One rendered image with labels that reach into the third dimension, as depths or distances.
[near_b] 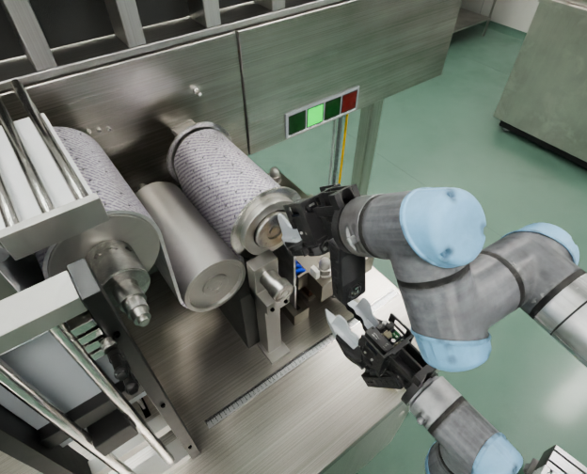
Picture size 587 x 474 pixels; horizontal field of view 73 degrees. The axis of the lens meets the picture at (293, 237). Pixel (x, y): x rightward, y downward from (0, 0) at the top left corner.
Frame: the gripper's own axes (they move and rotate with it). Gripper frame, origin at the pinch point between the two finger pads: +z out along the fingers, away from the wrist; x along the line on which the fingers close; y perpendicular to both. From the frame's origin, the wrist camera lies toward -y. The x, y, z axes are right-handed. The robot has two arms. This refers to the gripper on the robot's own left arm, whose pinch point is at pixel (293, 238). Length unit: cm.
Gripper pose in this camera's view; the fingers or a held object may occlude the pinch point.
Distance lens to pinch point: 68.1
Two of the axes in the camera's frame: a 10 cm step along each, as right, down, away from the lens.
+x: -8.0, 4.4, -4.0
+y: -3.8, -9.0, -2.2
